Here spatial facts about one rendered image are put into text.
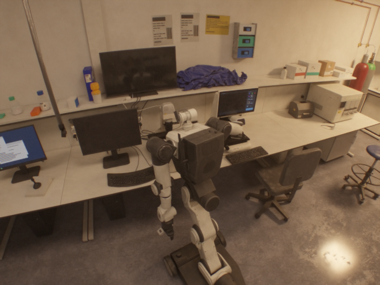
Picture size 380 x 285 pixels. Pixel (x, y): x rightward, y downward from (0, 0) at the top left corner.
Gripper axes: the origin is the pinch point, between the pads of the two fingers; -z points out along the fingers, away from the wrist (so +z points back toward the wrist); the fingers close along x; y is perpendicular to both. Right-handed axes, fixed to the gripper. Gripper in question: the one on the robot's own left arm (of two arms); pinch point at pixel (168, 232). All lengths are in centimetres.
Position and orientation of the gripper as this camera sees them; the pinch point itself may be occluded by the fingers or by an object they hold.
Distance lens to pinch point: 168.2
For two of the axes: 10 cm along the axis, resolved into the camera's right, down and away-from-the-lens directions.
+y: -8.1, 3.1, -5.0
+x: -5.9, -4.7, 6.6
